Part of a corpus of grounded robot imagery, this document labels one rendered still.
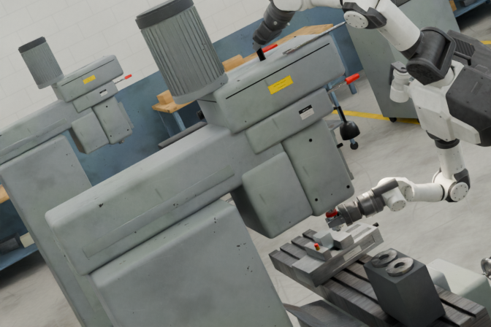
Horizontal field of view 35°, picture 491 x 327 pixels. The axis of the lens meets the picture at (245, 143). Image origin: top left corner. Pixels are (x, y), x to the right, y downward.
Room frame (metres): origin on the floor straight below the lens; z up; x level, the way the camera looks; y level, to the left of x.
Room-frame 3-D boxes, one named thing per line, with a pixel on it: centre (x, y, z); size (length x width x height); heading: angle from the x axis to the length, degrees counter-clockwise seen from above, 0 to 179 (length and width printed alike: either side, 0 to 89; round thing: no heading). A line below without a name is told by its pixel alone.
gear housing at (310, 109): (2.68, -0.14, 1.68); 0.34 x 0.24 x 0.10; 107
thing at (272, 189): (2.63, 0.01, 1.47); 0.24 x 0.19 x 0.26; 17
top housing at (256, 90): (2.68, -0.16, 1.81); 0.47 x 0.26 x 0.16; 107
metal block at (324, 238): (2.88, -0.12, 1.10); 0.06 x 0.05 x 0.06; 20
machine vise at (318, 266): (2.89, -0.15, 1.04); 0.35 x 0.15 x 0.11; 110
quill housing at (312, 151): (2.69, -0.17, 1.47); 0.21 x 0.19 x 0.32; 17
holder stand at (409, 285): (2.30, -0.27, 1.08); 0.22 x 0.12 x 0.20; 14
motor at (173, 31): (2.62, 0.06, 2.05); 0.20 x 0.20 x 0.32
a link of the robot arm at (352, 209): (2.69, -0.27, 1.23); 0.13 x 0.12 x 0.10; 178
